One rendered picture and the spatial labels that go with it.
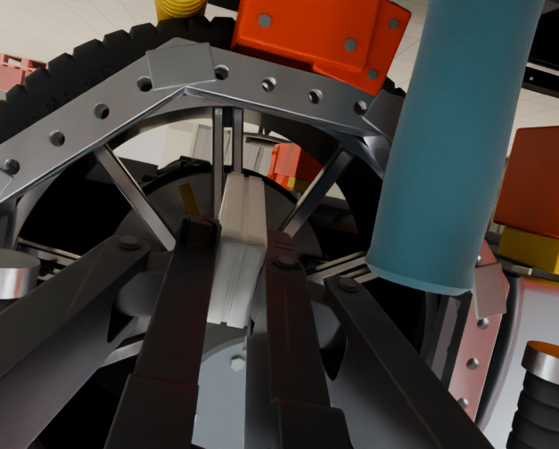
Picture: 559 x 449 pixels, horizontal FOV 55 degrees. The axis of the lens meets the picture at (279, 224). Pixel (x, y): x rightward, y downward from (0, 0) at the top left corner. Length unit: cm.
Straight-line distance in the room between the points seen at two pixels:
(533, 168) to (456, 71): 49
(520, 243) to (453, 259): 48
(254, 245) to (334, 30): 38
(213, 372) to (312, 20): 31
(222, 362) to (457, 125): 24
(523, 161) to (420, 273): 53
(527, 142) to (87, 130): 67
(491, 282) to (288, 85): 29
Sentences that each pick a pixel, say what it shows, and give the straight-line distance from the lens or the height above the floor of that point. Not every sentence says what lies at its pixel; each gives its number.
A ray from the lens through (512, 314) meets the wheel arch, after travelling 83.
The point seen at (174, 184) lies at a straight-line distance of 76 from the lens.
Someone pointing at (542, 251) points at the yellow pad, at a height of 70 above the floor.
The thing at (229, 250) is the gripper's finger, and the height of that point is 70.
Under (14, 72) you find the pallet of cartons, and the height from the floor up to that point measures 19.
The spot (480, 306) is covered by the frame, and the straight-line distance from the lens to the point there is 60.
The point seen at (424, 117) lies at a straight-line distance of 43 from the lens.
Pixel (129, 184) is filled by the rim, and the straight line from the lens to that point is 60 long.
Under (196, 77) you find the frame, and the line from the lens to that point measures 50.
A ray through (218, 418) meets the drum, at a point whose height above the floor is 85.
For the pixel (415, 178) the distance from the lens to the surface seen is 42.
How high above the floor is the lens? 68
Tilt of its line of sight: 5 degrees up
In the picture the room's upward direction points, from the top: 167 degrees counter-clockwise
